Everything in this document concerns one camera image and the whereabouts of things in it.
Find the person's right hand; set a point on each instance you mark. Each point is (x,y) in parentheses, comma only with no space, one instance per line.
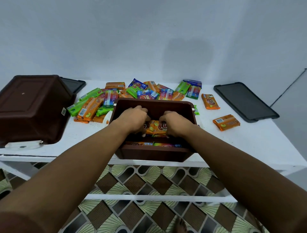
(178,124)

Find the person's left hand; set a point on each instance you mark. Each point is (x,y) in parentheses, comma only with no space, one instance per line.
(132,118)

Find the multicoloured snack packet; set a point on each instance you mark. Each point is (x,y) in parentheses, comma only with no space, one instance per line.
(139,143)
(165,144)

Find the blue snack packet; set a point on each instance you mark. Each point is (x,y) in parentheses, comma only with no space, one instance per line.
(193,83)

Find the pile of colourful snacks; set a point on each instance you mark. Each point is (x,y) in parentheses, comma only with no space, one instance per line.
(88,109)

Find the dark grey lid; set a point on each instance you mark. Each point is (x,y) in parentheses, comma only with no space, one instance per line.
(244,102)
(74,84)

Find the person's right forearm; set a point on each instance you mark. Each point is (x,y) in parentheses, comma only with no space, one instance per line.
(239,168)

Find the person's left forearm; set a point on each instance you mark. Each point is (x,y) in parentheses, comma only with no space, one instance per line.
(72,168)

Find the person's foot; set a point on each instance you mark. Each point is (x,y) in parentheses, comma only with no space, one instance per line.
(180,226)

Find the brown sleeve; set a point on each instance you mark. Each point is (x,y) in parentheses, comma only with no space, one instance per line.
(16,224)

